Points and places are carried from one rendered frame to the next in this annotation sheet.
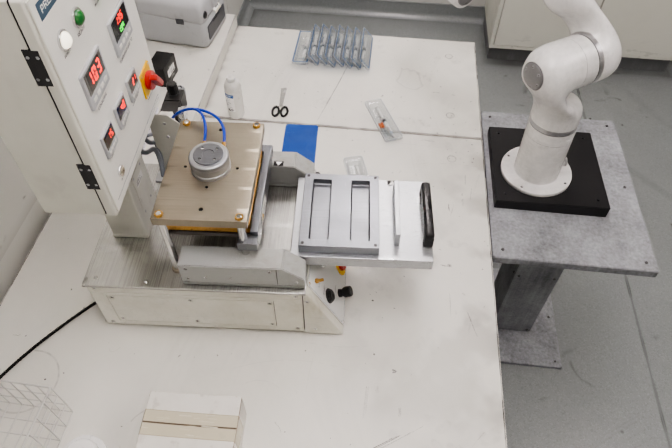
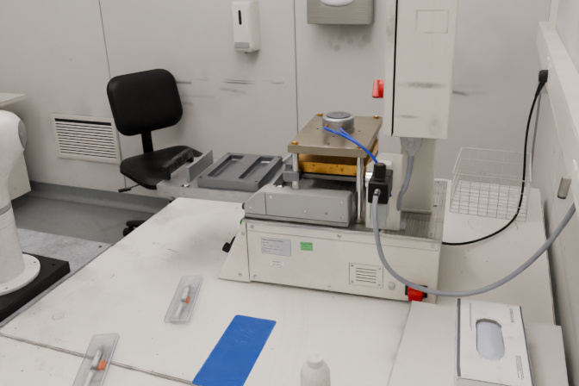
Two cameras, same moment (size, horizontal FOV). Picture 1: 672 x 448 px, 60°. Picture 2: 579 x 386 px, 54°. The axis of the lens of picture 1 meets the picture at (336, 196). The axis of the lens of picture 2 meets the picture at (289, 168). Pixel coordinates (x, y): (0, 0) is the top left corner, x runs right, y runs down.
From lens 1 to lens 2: 2.19 m
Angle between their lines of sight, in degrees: 109
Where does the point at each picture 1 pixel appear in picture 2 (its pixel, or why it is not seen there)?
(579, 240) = (32, 245)
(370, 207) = (218, 165)
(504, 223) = (77, 260)
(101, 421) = not seen: hidden behind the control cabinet
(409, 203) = (183, 177)
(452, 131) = (16, 347)
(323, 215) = (255, 171)
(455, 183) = (83, 293)
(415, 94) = not seen: outside the picture
